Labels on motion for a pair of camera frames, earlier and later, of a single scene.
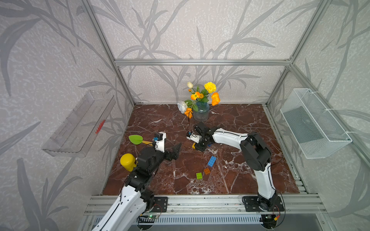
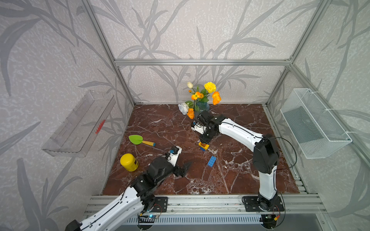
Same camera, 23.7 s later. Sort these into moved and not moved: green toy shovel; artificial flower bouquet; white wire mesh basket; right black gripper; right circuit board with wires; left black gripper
Moved: left black gripper; right black gripper
Not moved: white wire mesh basket; green toy shovel; artificial flower bouquet; right circuit board with wires
